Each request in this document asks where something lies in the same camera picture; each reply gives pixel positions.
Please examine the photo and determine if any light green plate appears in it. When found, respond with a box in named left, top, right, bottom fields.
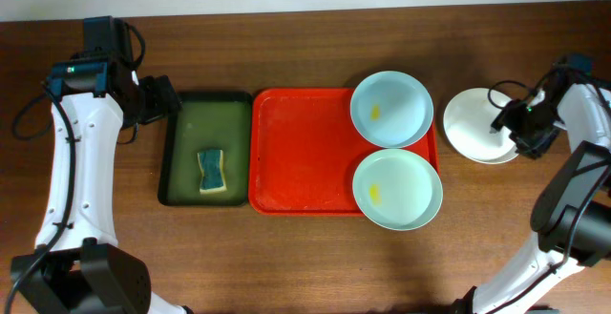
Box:
left=352, top=149, right=443, bottom=231

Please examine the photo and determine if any light blue plate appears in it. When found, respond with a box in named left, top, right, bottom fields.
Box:
left=349, top=71, right=434, bottom=149

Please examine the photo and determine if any dark green tray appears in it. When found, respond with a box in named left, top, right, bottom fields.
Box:
left=158, top=91, right=253, bottom=207

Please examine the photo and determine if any red plastic tray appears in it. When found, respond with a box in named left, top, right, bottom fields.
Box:
left=247, top=87, right=440, bottom=218

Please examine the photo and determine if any white plate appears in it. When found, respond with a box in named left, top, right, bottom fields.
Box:
left=443, top=88, right=517, bottom=164

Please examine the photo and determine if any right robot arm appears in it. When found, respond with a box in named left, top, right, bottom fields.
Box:
left=444, top=80, right=610, bottom=313

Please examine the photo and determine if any green yellow sponge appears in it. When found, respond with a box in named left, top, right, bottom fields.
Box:
left=197, top=149, right=227, bottom=195

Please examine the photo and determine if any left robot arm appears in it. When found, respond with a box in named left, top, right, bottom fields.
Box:
left=4, top=51, right=190, bottom=313

